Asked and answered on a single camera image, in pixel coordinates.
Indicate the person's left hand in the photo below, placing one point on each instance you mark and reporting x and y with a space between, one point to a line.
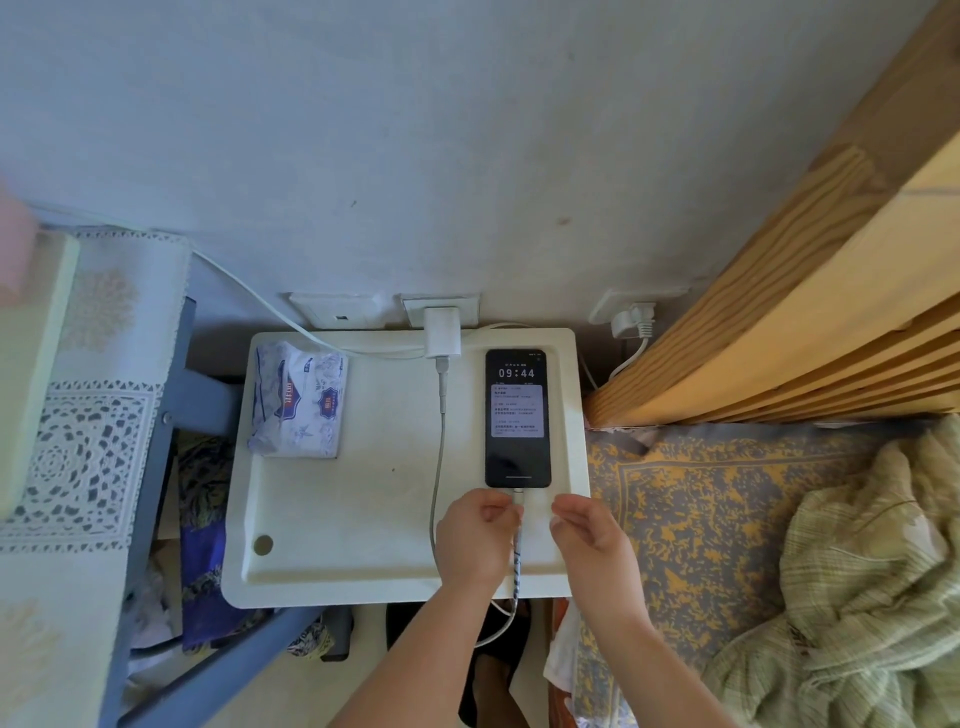
476 540

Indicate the person's right hand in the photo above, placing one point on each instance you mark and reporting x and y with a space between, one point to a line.
600 562

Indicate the black smartphone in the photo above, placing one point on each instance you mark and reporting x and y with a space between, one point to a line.
517 457

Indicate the white charger plug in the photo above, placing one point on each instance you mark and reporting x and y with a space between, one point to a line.
442 334

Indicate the white wall socket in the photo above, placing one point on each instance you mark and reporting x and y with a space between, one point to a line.
469 309

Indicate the person's left forearm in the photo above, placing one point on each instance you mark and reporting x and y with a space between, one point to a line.
412 667

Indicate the person's right forearm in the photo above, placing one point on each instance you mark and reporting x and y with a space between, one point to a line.
660 675

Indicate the person's leg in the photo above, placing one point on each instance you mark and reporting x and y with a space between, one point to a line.
491 694

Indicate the white plastic drawer cabinet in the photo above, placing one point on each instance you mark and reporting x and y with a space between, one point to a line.
360 525

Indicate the black slipper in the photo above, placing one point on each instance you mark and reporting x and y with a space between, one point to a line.
517 660

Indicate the blue white tissue pack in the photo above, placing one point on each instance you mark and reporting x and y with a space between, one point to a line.
300 405

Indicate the green plaid blanket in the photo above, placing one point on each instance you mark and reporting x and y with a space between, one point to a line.
862 600

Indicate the purple patterned bag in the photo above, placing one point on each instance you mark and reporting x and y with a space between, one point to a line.
206 570

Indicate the blue grey metal desk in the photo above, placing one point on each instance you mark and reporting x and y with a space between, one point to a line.
142 540

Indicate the wooden slatted headboard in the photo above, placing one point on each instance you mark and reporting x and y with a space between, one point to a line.
825 285

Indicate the white lace tablecloth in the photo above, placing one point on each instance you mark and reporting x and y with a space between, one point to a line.
82 480

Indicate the cream pink desk lamp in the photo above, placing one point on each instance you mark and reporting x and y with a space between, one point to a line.
30 360

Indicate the white wall plate small port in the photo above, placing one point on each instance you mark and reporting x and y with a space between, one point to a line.
337 310

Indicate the white wall outlet with plug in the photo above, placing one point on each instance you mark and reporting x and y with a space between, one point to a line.
671 296

